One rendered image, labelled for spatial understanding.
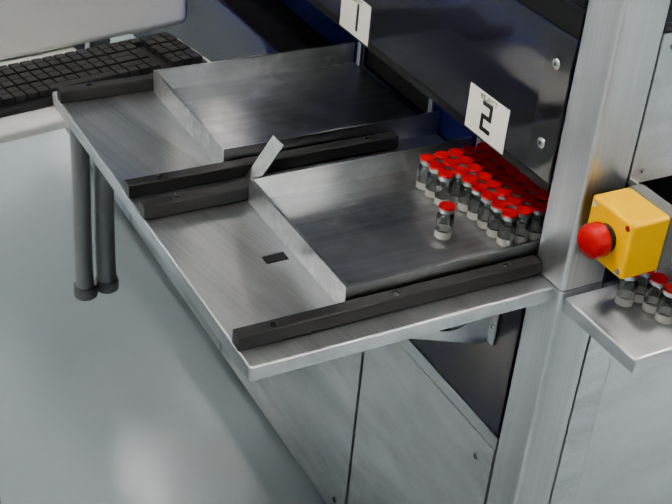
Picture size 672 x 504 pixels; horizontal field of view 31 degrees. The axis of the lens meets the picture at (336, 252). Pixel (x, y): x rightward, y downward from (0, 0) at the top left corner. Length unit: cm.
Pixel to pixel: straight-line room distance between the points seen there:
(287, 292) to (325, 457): 84
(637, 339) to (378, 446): 69
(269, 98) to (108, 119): 25
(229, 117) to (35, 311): 121
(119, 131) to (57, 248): 138
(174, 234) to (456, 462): 56
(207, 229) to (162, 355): 123
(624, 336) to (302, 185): 46
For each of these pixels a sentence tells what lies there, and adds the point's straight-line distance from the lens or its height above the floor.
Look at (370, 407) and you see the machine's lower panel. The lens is 197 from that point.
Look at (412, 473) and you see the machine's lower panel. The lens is 190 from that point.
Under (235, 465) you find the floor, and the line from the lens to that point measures 244.
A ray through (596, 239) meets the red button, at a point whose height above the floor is 101.
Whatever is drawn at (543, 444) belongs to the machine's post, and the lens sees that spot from 162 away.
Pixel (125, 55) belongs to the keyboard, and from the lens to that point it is 207.
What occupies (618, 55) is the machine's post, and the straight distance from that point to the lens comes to 131.
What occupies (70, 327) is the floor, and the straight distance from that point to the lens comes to 280.
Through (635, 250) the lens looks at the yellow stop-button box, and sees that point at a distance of 134.
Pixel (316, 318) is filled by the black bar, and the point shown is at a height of 90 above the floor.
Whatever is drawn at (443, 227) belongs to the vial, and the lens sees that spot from 150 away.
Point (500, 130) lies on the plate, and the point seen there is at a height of 102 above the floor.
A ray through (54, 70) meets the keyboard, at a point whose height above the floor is 83.
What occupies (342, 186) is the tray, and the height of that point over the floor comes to 88.
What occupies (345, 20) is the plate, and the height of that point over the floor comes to 100.
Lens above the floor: 168
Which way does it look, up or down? 33 degrees down
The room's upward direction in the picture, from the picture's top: 5 degrees clockwise
